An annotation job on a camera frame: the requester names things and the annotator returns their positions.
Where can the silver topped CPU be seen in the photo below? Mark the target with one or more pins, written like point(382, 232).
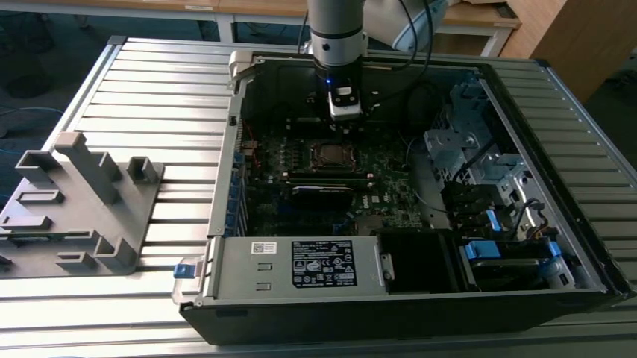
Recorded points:
point(334, 153)

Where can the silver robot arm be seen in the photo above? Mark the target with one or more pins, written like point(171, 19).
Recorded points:
point(338, 22)

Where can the CPU socket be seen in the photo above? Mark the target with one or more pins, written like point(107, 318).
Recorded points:
point(312, 164)

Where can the black RAM slot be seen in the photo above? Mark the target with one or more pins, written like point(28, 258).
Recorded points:
point(328, 174)
point(328, 178)
point(328, 182)

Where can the grey case latch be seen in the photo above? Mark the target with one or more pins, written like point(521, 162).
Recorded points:
point(239, 61)

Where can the silver metal drive cage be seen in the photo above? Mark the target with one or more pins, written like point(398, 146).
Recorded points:
point(447, 141)

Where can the green motherboard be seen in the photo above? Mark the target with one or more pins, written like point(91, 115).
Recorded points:
point(392, 194)

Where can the small black graphics card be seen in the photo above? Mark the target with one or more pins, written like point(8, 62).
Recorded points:
point(318, 201)

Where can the grey chipset heatsink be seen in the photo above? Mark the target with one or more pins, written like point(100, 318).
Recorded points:
point(368, 222)

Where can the wooden cabinet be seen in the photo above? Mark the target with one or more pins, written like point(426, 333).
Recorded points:
point(571, 37)

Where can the blue drive carrier clip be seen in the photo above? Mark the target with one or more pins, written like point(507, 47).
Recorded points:
point(493, 220)
point(553, 251)
point(479, 249)

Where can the black plastic shroud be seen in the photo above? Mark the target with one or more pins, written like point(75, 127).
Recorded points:
point(418, 261)

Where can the grey power supply with label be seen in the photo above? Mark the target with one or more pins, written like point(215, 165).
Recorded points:
point(239, 276)

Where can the blue case latch tab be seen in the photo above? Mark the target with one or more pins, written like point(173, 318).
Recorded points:
point(184, 271)

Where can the black office chair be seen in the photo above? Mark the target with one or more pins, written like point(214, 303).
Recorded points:
point(29, 85)

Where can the grey parts rack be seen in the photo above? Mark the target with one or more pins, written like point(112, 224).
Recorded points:
point(99, 223)

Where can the black hard disk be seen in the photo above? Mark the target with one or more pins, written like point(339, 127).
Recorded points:
point(502, 276)

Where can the black PC case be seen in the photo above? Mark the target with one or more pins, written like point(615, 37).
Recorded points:
point(348, 324)

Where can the green RAM stick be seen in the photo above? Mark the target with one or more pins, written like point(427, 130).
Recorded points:
point(40, 235)

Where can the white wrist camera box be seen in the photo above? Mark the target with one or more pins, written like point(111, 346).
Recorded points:
point(343, 112)

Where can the wooden desk white frame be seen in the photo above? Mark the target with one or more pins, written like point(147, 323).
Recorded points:
point(149, 8)
point(477, 18)

